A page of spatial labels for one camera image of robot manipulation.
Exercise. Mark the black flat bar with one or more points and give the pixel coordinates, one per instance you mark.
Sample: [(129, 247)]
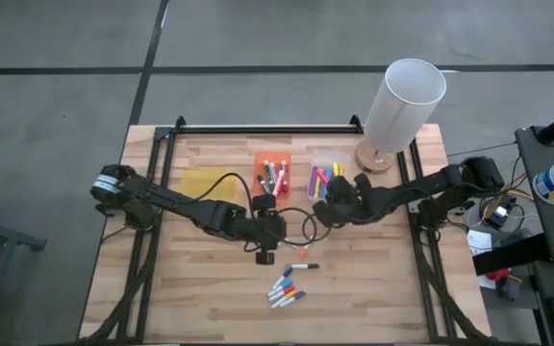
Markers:
[(512, 254)]

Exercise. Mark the silver blue power adapter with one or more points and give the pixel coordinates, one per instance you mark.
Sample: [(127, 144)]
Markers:
[(496, 215)]

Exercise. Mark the green cap whiteboard marker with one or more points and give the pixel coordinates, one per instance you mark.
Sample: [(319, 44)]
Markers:
[(267, 170), (270, 186)]

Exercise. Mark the red cap thin marker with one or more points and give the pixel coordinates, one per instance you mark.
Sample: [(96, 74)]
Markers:
[(289, 290)]

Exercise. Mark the yellow cap thin marker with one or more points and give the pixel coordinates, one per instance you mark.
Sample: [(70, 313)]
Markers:
[(287, 296)]

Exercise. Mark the yellow highlighter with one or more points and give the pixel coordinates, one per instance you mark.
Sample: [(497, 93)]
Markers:
[(319, 186), (334, 169)]

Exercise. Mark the white paper sheet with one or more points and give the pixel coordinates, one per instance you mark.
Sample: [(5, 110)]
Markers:
[(479, 242)]

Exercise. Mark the black cap whiteboard marker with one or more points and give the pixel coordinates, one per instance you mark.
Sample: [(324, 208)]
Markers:
[(261, 182)]

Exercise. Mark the white shade wooden base lamp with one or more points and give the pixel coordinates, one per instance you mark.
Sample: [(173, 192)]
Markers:
[(404, 110)]

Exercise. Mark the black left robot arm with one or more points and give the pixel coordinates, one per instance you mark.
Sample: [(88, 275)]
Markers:
[(181, 204)]

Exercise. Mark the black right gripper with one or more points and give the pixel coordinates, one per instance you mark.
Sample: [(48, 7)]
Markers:
[(342, 202)]

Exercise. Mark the black aluminium table frame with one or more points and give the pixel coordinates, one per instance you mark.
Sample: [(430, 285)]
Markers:
[(258, 130)]

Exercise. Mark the light blue cap thin marker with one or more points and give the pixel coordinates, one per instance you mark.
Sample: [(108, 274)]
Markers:
[(286, 285)]

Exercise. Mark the red highlighter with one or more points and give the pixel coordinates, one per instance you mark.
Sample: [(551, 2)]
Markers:
[(321, 175)]

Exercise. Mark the small red object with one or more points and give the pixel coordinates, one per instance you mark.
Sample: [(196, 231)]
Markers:
[(498, 275)]

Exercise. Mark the grey metal stand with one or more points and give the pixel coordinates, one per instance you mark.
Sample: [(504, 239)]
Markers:
[(38, 243)]

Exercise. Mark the purple cap thin marker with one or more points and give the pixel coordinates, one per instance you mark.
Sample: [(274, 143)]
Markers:
[(298, 296)]

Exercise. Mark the blue highlighter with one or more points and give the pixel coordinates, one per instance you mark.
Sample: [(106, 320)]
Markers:
[(327, 179)]

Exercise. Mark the yellow plastic bin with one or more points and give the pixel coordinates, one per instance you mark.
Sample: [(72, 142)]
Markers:
[(200, 180)]

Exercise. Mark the red cap whiteboard marker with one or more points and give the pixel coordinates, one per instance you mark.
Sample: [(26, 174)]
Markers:
[(284, 177)]

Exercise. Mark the black cap thin marker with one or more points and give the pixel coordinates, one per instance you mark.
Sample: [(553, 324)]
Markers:
[(306, 265)]

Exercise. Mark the purple highlighter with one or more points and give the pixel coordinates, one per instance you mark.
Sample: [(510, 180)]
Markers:
[(313, 181)]

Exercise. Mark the orange plastic bin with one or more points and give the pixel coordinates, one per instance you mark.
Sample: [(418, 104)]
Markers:
[(257, 161)]

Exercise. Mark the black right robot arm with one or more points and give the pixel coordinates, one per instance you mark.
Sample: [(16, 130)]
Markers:
[(416, 190)]

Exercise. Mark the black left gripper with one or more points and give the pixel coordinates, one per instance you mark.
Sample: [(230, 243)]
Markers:
[(267, 228)]

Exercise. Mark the pink whiteboard marker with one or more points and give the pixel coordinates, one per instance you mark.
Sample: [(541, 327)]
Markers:
[(273, 171)]

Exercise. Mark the clear plastic bin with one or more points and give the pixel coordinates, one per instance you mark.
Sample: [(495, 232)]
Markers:
[(322, 157)]

